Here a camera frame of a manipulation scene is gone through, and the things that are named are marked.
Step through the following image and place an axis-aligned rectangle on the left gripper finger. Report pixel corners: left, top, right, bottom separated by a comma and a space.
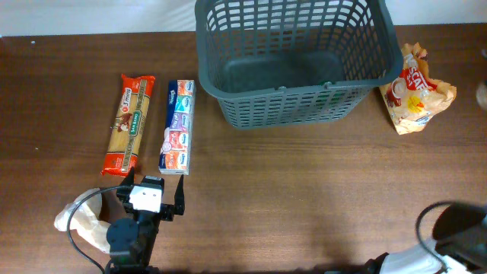
174, 175, 185, 215
120, 167, 135, 186

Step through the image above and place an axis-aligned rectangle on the green bottle with label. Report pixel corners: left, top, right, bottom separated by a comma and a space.
316, 81, 345, 116

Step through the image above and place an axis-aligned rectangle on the orange coffee sachet bag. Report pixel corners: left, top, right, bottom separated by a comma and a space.
379, 43, 457, 135

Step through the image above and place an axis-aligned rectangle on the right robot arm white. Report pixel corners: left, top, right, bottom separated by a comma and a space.
357, 200, 486, 274

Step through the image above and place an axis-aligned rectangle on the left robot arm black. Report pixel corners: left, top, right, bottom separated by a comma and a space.
104, 169, 185, 273

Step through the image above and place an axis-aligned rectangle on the orange spaghetti pack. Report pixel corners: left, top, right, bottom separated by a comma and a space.
101, 75, 156, 177

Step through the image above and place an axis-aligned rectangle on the tissue multipack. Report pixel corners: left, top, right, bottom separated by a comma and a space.
158, 80, 196, 175

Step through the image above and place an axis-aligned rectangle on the grey plastic basket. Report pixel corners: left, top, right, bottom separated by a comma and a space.
195, 0, 403, 129

